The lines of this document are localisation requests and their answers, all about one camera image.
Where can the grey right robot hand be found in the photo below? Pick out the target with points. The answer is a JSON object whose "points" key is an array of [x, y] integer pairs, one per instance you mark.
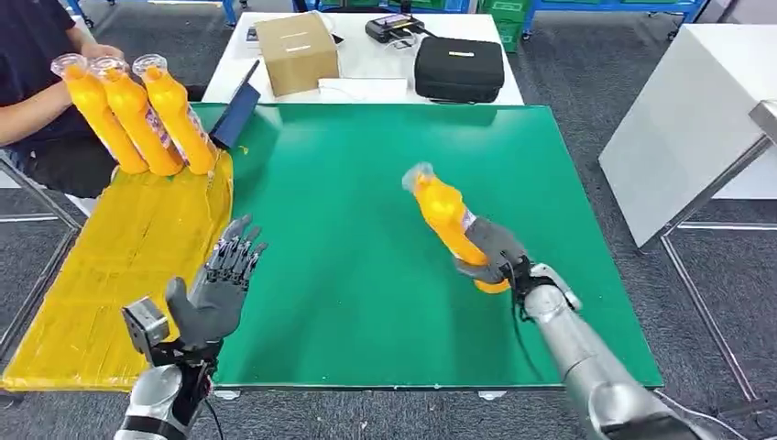
{"points": [[495, 246]]}

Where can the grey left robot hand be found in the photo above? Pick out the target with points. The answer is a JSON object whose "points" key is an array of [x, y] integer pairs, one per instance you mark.
{"points": [[212, 297]]}

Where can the orange drink bottle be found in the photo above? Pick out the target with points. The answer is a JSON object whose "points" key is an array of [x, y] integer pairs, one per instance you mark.
{"points": [[443, 212], [136, 121], [179, 121], [100, 121]]}

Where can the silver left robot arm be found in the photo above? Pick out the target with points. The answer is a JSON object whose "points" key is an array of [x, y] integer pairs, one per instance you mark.
{"points": [[161, 401]]}

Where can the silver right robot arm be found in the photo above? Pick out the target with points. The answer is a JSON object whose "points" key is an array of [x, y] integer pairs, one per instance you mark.
{"points": [[589, 370]]}

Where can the yellow sheet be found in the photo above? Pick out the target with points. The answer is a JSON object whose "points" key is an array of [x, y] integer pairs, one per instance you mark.
{"points": [[121, 273]]}

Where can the green table mat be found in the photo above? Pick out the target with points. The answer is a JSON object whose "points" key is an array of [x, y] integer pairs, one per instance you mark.
{"points": [[376, 243]]}

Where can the black zipped case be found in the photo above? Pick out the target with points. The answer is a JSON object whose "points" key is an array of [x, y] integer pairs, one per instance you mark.
{"points": [[458, 70]]}

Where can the dark blue tablet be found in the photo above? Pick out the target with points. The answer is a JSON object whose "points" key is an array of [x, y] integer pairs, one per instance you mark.
{"points": [[237, 112]]}

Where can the green plastic crate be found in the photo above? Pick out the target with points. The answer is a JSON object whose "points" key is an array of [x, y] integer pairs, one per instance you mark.
{"points": [[507, 18]]}

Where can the white side table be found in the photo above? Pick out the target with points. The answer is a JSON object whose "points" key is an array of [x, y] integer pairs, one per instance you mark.
{"points": [[686, 121]]}

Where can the black electronic device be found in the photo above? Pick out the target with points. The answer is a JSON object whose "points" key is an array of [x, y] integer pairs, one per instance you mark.
{"points": [[394, 27]]}

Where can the brown cardboard box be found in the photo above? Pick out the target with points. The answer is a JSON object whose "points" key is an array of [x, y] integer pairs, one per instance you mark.
{"points": [[297, 54]]}

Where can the person's hand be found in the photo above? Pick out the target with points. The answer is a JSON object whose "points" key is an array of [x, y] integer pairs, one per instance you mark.
{"points": [[100, 50]]}

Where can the person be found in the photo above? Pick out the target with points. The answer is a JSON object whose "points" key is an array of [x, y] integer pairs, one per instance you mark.
{"points": [[30, 54]]}

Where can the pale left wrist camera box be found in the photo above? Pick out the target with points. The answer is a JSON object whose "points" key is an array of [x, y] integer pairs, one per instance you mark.
{"points": [[145, 325]]}

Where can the metal table frame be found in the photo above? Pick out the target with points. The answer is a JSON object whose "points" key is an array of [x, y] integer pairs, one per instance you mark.
{"points": [[42, 206]]}

